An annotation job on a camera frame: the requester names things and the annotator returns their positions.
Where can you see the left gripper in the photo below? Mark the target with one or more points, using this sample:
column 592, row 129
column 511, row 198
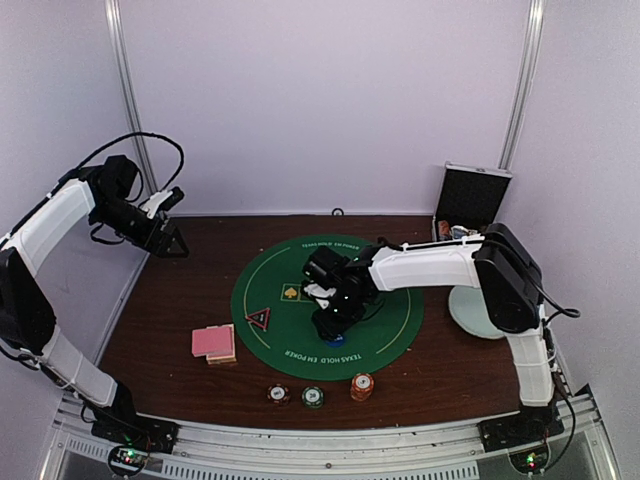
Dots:
column 159, row 248

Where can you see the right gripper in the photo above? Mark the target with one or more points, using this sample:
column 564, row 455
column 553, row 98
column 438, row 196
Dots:
column 330, row 329

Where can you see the orange-red poker chip stack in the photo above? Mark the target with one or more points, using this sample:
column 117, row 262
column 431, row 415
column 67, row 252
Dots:
column 362, row 386

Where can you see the black red all-in triangle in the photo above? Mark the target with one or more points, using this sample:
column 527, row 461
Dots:
column 260, row 318

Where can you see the green poker chip stack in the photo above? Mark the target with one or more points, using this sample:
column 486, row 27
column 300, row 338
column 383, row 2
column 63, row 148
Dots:
column 312, row 397

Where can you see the blue small blind button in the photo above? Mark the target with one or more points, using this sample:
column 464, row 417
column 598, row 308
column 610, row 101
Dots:
column 335, row 342

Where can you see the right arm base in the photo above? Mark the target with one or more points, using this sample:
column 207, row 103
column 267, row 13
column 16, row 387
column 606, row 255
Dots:
column 516, row 430

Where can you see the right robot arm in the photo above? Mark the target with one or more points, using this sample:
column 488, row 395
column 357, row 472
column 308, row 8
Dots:
column 493, row 262

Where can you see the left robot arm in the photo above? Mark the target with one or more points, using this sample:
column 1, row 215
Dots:
column 98, row 194

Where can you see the round green poker mat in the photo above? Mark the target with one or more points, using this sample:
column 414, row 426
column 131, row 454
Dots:
column 291, row 344

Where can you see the pale green ceramic plate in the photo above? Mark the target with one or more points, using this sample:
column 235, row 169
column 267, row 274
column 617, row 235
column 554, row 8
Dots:
column 467, row 308

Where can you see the red-backed card deck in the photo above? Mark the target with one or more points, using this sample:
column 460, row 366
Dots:
column 201, row 341

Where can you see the card deck box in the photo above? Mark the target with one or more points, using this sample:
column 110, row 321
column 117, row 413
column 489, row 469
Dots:
column 223, row 356

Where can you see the brown poker chip stack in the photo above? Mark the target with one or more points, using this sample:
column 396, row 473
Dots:
column 278, row 394

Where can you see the aluminium poker chip case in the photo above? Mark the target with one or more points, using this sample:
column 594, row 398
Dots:
column 470, row 197

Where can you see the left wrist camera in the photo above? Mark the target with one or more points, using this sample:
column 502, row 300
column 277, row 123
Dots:
column 162, row 201

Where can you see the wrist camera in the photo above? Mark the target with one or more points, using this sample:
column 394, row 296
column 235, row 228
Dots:
column 162, row 201
column 317, row 294

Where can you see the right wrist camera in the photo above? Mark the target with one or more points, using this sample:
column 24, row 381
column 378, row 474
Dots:
column 317, row 294

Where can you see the aluminium front rail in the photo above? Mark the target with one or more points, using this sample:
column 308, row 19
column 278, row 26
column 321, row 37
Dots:
column 452, row 450

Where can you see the left aluminium frame post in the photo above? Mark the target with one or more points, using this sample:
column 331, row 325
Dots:
column 117, row 37

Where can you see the aluminium frame post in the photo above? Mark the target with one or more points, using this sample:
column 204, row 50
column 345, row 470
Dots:
column 528, row 64
column 117, row 37

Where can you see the right aluminium frame post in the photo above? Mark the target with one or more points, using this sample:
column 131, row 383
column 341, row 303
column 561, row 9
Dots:
column 528, row 64

